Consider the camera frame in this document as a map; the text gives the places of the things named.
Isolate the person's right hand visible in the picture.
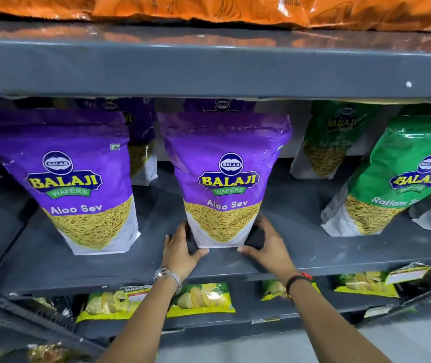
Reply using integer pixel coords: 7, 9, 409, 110
237, 214, 298, 279

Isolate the person's left hand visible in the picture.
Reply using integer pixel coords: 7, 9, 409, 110
161, 222, 210, 280

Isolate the purple snack packet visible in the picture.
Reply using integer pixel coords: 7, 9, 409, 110
102, 97, 159, 186
182, 98, 256, 114
0, 109, 142, 256
157, 112, 293, 249

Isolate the person's right forearm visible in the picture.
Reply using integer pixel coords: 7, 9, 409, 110
286, 275, 383, 363

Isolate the person's left forearm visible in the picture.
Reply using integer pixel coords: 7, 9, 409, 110
97, 274, 186, 363

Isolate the silver wristwatch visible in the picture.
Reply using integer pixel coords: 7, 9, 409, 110
153, 267, 183, 295

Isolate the black and red wrist thread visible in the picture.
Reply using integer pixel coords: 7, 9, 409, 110
285, 272, 313, 300

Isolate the golden snack packet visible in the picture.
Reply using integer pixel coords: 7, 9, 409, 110
25, 343, 73, 363

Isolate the grey metal shelf rack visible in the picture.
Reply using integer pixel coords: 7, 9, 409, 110
0, 11, 431, 363

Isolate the orange snack packet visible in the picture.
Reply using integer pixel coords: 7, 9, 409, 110
0, 0, 96, 16
91, 0, 311, 29
308, 0, 431, 33

